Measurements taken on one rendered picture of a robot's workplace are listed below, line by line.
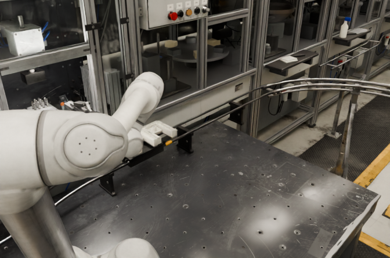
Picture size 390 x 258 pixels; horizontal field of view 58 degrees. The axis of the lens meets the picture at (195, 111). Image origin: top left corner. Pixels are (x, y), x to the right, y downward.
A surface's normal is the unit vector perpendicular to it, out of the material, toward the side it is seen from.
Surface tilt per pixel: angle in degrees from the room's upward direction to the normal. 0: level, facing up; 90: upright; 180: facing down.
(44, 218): 101
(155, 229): 0
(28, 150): 59
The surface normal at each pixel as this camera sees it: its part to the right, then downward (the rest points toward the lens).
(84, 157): 0.33, -0.13
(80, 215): 0.00, -0.89
